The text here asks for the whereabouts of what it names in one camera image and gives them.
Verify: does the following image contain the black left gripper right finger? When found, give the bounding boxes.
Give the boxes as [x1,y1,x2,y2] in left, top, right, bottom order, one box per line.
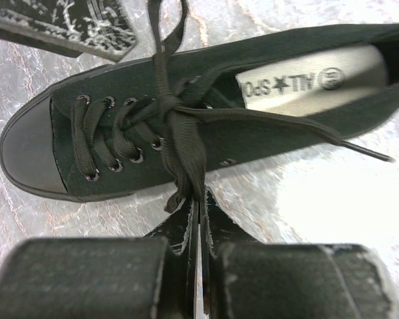
[200,189,399,318]

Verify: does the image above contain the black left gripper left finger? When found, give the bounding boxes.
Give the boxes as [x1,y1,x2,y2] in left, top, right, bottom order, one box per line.
[0,200,199,318]

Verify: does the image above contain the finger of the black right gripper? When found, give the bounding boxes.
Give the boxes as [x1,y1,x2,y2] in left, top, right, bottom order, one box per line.
[0,0,138,62]

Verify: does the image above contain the black shoelace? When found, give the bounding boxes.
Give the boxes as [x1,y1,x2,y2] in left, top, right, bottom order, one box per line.
[70,1,395,213]

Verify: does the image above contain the black canvas sneaker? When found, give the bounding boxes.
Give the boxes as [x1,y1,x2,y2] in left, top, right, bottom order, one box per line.
[0,23,399,203]

